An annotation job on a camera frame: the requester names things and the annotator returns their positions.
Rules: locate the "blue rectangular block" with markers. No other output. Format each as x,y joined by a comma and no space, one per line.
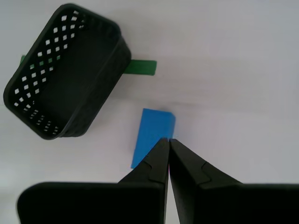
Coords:
154,126

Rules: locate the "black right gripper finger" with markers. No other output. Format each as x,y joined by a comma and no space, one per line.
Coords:
154,168
187,170

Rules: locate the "black plastic lattice basket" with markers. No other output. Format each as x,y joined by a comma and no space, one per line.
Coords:
70,93

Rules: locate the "green tape strip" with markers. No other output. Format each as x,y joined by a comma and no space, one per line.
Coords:
142,67

